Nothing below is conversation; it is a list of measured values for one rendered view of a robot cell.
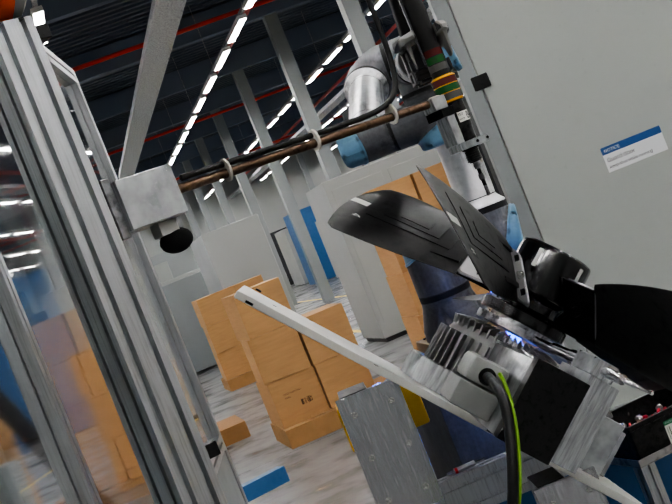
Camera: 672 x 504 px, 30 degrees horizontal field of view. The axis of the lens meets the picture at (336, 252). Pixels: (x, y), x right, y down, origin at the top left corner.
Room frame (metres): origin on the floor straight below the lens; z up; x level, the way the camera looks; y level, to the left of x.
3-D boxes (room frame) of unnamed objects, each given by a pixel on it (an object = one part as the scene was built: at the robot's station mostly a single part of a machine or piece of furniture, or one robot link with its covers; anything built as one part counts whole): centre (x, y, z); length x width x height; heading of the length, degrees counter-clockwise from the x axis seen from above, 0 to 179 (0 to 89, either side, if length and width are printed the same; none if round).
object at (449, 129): (2.09, -0.27, 1.48); 0.09 x 0.07 x 0.10; 127
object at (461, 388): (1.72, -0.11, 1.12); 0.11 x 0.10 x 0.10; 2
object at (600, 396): (1.74, -0.22, 1.03); 0.15 x 0.10 x 0.14; 92
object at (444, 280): (2.74, -0.20, 1.25); 0.13 x 0.12 x 0.14; 80
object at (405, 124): (2.36, -0.24, 1.52); 0.11 x 0.08 x 0.11; 80
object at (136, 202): (1.72, 0.23, 1.53); 0.10 x 0.07 x 0.08; 127
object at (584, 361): (1.75, -0.28, 1.08); 0.07 x 0.04 x 0.06; 12
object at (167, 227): (1.74, 0.20, 1.47); 0.05 x 0.04 x 0.05; 127
